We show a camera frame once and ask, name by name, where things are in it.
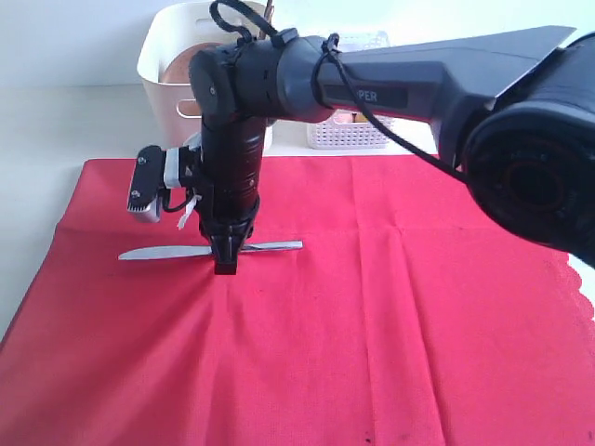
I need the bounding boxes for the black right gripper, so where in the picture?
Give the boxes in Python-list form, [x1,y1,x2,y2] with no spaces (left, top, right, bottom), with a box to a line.
[190,36,331,275]

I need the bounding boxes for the metal table knife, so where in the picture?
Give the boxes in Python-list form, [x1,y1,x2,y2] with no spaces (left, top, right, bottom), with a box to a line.
[118,241,303,261]

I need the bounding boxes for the brown egg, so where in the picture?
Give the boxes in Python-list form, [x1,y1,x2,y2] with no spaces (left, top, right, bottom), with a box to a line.
[334,112,353,125]

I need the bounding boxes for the brown wooden plate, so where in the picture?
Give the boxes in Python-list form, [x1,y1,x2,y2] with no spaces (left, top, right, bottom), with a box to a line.
[159,42,219,117]

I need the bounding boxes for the red table cloth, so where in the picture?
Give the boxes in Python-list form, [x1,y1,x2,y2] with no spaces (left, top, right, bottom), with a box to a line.
[1,156,594,445]

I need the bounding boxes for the dark wooden chopstick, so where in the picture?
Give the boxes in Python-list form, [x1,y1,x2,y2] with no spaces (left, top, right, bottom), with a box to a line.
[259,0,274,40]

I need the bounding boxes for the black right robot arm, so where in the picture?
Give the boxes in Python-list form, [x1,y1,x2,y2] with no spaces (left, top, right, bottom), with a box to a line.
[190,26,594,274]

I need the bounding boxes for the white perforated plastic basket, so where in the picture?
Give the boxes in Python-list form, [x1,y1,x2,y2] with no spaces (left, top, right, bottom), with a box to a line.
[304,30,396,151]

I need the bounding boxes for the cream plastic bin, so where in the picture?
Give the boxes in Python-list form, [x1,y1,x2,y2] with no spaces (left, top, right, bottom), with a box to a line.
[137,1,236,147]

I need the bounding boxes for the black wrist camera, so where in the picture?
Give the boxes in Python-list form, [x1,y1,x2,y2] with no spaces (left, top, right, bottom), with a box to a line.
[126,145,204,229]

